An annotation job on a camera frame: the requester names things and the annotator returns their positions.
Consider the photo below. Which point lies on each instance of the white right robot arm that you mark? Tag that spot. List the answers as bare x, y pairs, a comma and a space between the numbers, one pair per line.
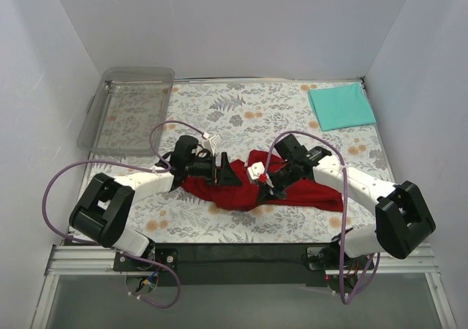
402, 218

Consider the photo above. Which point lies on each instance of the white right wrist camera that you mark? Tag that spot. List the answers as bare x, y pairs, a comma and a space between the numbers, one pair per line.
257, 175

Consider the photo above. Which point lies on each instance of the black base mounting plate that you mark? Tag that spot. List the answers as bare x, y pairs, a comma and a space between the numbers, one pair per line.
248, 263

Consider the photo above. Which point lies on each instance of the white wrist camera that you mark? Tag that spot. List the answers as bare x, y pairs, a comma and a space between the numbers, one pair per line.
208, 144
257, 175

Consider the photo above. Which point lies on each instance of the clear plastic bin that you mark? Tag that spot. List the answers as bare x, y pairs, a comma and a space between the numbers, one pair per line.
123, 114

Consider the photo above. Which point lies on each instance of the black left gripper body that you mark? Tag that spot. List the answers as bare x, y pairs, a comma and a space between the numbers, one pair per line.
219, 168

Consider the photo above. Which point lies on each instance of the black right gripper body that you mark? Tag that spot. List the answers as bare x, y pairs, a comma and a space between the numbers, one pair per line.
273, 182

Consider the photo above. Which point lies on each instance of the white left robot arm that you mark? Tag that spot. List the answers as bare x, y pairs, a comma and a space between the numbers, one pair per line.
102, 211

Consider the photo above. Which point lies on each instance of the folded teal t shirt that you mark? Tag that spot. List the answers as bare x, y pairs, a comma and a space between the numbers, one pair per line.
341, 107

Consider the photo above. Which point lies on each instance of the aluminium frame rail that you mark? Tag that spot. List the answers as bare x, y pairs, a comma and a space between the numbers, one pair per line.
91, 260

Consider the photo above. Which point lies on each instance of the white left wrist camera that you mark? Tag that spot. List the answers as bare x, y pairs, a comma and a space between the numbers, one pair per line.
208, 144

